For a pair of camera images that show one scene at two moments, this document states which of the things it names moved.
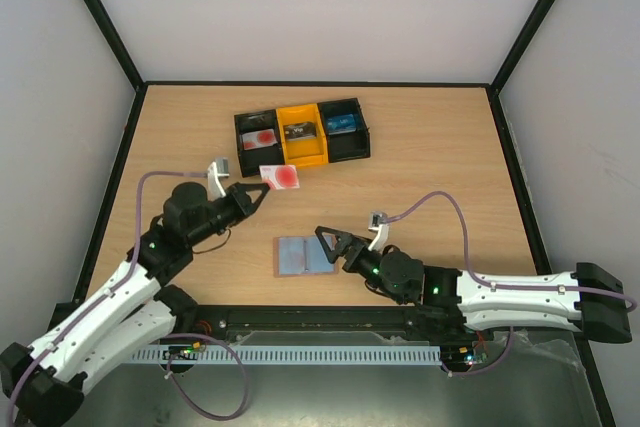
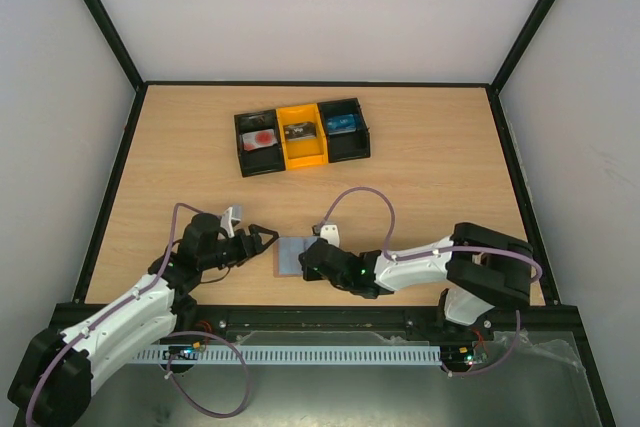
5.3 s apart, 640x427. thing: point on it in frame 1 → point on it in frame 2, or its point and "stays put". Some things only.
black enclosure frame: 139,84 stays put
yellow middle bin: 308,152 stays put
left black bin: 258,141 stays put
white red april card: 279,176 → 255,139
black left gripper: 241,200 → 254,241
